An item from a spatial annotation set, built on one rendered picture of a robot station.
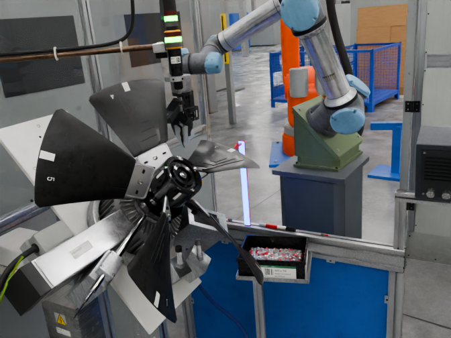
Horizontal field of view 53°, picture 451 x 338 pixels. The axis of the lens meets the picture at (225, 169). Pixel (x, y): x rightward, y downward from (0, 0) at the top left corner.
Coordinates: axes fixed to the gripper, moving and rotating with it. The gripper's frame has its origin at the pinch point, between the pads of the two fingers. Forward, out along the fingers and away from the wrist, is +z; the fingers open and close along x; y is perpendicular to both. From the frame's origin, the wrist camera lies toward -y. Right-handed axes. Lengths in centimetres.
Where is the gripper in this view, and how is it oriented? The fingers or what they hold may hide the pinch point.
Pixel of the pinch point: (183, 145)
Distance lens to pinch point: 172.0
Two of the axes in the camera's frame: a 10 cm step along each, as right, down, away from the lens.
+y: 4.8, -3.1, 8.2
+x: -8.7, -1.0, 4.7
